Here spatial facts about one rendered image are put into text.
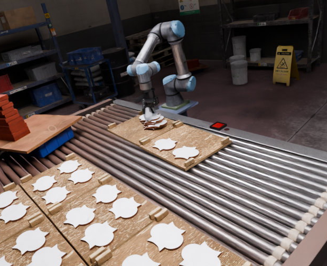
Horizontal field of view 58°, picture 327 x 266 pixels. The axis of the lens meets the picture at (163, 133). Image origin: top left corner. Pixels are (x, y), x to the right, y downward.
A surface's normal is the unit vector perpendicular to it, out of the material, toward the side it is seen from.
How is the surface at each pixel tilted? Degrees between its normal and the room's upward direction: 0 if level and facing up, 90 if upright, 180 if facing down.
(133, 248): 0
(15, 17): 87
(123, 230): 0
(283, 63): 75
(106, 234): 0
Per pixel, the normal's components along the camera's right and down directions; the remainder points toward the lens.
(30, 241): -0.18, -0.89
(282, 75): -0.76, 0.21
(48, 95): 0.66, 0.22
